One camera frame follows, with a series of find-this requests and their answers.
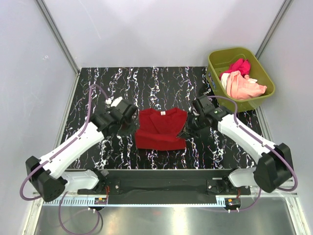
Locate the olive green plastic bin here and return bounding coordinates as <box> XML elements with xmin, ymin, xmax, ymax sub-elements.
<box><xmin>206</xmin><ymin>47</ymin><xmax>275</xmax><ymax>112</ymax></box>

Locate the purple cable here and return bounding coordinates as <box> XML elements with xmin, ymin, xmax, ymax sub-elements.
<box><xmin>206</xmin><ymin>95</ymin><xmax>298</xmax><ymax>191</ymax></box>
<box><xmin>19</xmin><ymin>85</ymin><xmax>113</xmax><ymax>201</ymax></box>

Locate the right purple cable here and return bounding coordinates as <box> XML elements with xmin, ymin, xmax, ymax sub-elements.
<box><xmin>206</xmin><ymin>95</ymin><xmax>298</xmax><ymax>191</ymax></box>

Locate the aluminium corner post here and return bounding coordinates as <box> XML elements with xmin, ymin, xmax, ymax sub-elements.
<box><xmin>34</xmin><ymin>0</ymin><xmax>80</xmax><ymax>76</ymax></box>
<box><xmin>255</xmin><ymin>0</ymin><xmax>293</xmax><ymax>59</ymax></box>

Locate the white slotted cable duct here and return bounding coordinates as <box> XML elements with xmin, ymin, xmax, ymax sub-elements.
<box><xmin>43</xmin><ymin>195</ymin><xmax>242</xmax><ymax>208</ymax></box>

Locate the pink peach t-shirt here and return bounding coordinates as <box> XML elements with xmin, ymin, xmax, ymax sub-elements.
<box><xmin>220</xmin><ymin>70</ymin><xmax>267</xmax><ymax>100</ymax></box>

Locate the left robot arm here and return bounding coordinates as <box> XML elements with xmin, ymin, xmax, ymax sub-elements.
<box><xmin>25</xmin><ymin>97</ymin><xmax>138</xmax><ymax>202</ymax></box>

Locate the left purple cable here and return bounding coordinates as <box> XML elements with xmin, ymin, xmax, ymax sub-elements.
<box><xmin>19</xmin><ymin>85</ymin><xmax>113</xmax><ymax>201</ymax></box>

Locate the right aluminium corner post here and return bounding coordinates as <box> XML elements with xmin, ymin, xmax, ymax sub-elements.
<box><xmin>255</xmin><ymin>0</ymin><xmax>293</xmax><ymax>59</ymax></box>

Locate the red t-shirt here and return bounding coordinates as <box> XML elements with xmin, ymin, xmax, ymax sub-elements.
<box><xmin>134</xmin><ymin>107</ymin><xmax>187</xmax><ymax>151</ymax></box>

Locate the left aluminium corner post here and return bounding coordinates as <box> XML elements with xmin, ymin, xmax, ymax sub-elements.
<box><xmin>34</xmin><ymin>0</ymin><xmax>80</xmax><ymax>76</ymax></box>

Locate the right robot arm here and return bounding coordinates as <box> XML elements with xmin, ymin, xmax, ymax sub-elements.
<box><xmin>177</xmin><ymin>95</ymin><xmax>298</xmax><ymax>194</ymax></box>

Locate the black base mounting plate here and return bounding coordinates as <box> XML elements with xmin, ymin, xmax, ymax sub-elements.
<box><xmin>78</xmin><ymin>169</ymin><xmax>250</xmax><ymax>196</ymax></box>

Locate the magenta t-shirt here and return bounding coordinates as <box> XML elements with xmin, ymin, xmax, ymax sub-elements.
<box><xmin>219</xmin><ymin>58</ymin><xmax>251</xmax><ymax>78</ymax></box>

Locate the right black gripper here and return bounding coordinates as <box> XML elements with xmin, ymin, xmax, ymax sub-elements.
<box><xmin>178</xmin><ymin>112</ymin><xmax>206</xmax><ymax>140</ymax></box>

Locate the aluminium frame rail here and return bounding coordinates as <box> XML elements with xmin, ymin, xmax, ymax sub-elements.
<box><xmin>33</xmin><ymin>177</ymin><xmax>299</xmax><ymax>198</ymax></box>

